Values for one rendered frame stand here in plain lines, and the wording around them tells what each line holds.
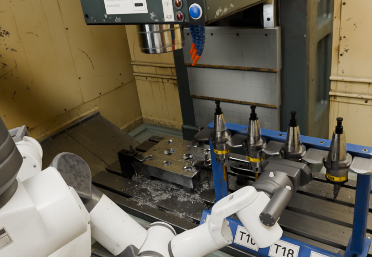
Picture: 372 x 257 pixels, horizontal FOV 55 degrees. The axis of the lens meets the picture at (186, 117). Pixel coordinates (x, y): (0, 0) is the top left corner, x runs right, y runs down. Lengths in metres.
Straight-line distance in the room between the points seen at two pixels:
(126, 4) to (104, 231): 0.58
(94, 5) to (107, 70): 1.33
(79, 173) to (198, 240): 0.31
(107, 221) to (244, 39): 0.99
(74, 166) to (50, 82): 1.36
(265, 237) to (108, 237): 0.35
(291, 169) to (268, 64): 0.71
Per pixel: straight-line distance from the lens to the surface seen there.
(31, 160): 0.59
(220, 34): 1.61
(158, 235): 0.89
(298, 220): 1.25
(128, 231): 0.87
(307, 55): 1.53
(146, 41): 1.17
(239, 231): 1.14
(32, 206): 0.29
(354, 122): 1.98
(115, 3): 1.05
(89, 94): 2.34
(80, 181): 0.83
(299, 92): 1.58
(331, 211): 1.29
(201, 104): 1.80
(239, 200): 0.77
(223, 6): 0.93
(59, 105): 2.22
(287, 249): 1.09
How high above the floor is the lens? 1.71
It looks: 24 degrees down
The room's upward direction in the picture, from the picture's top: 8 degrees counter-clockwise
